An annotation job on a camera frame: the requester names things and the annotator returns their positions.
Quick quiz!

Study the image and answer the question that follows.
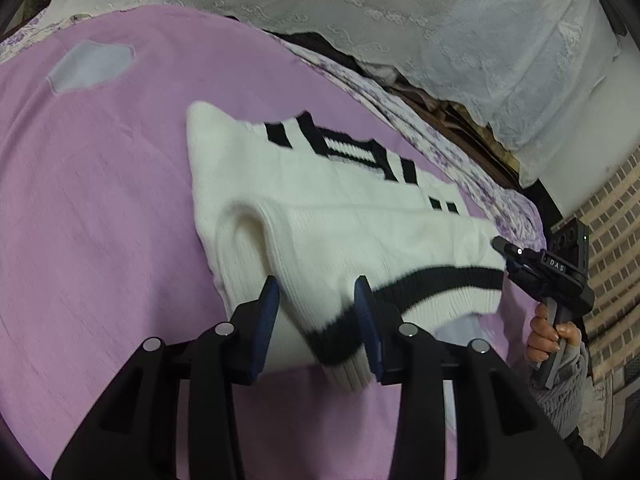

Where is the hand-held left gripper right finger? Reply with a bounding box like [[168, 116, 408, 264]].
[[353, 276, 583, 480]]

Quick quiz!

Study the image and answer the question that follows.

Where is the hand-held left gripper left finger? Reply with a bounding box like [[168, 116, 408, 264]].
[[52, 275, 281, 480]]

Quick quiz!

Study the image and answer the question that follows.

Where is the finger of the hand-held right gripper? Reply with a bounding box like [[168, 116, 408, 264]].
[[491, 236, 543, 286]]

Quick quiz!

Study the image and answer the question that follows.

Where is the white black-trimmed knit sweater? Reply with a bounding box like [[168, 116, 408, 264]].
[[186, 101, 506, 395]]

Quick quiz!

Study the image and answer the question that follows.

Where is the person's right forearm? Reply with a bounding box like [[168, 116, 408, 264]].
[[530, 342, 593, 436]]

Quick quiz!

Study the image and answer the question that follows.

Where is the person's right hand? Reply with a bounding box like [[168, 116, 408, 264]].
[[525, 305, 583, 367]]

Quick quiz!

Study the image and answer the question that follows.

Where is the checkered beige grey curtain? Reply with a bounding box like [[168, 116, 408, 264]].
[[565, 145, 640, 436]]

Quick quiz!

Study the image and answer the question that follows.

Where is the purple floral bed sheet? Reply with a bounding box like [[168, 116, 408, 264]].
[[0, 10, 546, 251]]

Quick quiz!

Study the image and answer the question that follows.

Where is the brown woven mat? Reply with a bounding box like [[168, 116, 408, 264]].
[[390, 80, 526, 191]]

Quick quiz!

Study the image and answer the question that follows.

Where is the white lace cover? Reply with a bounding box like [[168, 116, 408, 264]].
[[30, 0, 626, 186]]

